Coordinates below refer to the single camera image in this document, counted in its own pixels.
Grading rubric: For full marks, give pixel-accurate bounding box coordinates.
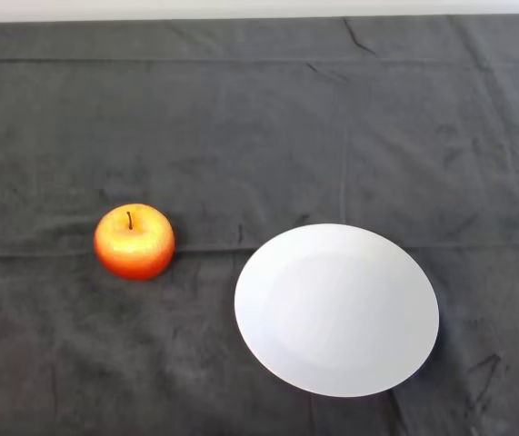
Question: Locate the red yellow apple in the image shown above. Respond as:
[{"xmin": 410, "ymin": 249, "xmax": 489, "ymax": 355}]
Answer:
[{"xmin": 94, "ymin": 203, "xmax": 176, "ymax": 282}]

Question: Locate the white round plate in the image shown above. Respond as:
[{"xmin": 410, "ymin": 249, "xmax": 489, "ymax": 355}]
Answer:
[{"xmin": 234, "ymin": 223, "xmax": 441, "ymax": 399}]

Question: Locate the black cloth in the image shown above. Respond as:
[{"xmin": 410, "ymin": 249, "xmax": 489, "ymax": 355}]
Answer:
[{"xmin": 0, "ymin": 14, "xmax": 519, "ymax": 436}]

